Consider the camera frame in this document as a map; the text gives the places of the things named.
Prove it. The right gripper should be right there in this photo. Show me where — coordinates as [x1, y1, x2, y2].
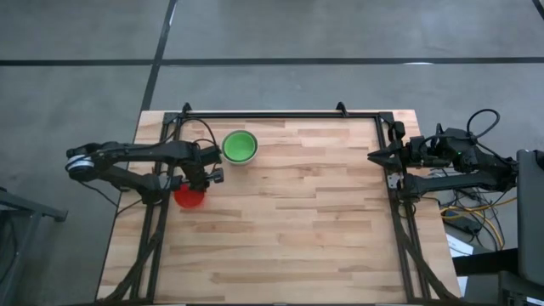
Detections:
[367, 135, 431, 171]

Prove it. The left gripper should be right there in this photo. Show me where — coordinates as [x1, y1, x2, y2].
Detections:
[184, 159, 212, 193]

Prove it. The black power brick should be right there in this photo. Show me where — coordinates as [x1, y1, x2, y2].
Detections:
[445, 216, 484, 235]

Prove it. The white paper sheet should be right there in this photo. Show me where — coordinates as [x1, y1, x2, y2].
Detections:
[445, 233, 475, 258]

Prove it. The black equipment stand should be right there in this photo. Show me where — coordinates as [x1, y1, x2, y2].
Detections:
[452, 248, 544, 306]

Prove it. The grey flat panel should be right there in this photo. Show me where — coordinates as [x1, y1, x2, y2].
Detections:
[516, 148, 544, 288]

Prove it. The grey metal table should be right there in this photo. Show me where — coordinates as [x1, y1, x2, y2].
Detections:
[0, 186, 69, 306]

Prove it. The black mounting bracket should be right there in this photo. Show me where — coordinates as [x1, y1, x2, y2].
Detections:
[388, 121, 407, 144]

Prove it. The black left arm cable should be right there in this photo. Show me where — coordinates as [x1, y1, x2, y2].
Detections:
[163, 116, 222, 150]

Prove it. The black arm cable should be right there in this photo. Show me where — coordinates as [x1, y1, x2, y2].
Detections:
[163, 116, 222, 150]
[466, 108, 502, 139]

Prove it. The black metal table frame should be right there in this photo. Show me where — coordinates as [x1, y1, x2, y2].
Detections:
[101, 110, 458, 305]

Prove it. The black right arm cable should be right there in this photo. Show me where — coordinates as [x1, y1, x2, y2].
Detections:
[466, 108, 502, 139]

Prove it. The yellow floor cable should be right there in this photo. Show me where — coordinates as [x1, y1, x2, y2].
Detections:
[439, 197, 518, 251]

